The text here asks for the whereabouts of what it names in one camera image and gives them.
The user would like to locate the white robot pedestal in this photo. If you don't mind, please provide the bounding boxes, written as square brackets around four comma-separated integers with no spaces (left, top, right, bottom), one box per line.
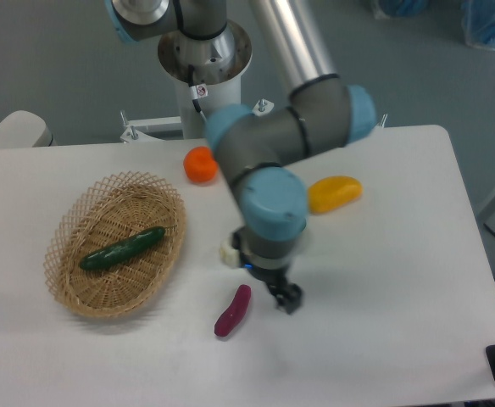
[120,20,253,143]

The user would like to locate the orange tangerine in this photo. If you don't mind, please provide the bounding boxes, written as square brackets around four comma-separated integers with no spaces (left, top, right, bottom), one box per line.
[183,147,218,183]

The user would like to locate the green bok choy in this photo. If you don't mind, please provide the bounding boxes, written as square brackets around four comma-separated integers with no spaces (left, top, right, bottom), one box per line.
[219,239,242,269]

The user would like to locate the woven wicker basket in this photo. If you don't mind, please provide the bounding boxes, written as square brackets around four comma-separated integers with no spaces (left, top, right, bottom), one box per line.
[44,171,186,318]

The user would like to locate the blue plastic bag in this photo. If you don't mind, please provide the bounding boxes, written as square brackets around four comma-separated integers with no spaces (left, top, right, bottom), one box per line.
[370,0,430,19]
[460,0,495,51]

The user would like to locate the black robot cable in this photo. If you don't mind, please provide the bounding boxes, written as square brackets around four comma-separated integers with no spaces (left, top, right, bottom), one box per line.
[186,64,218,138]

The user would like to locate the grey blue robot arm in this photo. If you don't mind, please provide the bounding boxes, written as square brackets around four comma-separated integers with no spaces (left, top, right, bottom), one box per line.
[105,1,376,313]

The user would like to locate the dark green cucumber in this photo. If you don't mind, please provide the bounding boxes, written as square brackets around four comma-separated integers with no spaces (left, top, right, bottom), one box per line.
[79,226,166,271]

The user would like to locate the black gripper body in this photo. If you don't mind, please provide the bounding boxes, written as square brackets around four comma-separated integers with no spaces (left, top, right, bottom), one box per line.
[230,226,310,293]

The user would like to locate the yellow mango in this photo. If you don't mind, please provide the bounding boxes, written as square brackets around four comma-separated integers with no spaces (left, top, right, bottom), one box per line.
[308,176,364,215]

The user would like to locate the white chair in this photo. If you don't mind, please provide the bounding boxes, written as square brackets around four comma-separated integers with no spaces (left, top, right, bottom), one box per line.
[0,110,57,150]

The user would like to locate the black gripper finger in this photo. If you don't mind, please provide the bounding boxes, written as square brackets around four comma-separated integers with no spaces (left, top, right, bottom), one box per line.
[231,228,250,268]
[268,283,303,315]

